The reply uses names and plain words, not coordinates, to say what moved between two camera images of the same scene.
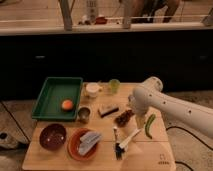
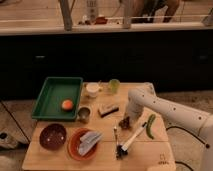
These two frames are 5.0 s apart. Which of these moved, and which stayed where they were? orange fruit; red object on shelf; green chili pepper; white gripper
Moved: white gripper
Stayed: orange fruit; green chili pepper; red object on shelf
